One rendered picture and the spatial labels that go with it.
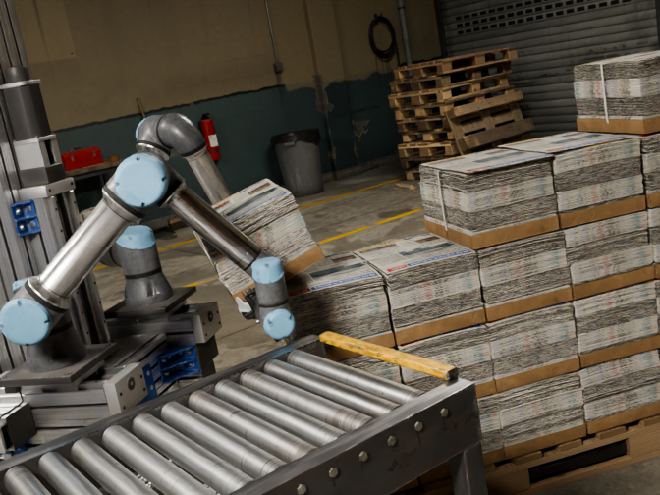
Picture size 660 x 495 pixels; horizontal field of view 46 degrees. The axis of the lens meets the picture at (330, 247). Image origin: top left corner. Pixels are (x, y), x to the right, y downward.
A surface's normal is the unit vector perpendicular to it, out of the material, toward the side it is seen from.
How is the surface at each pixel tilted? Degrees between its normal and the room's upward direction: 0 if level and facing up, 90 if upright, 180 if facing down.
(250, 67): 90
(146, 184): 85
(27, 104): 90
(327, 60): 90
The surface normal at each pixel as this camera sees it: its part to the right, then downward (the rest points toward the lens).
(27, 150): -0.26, 0.26
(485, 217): 0.25, 0.17
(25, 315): 0.06, 0.29
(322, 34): 0.59, 0.08
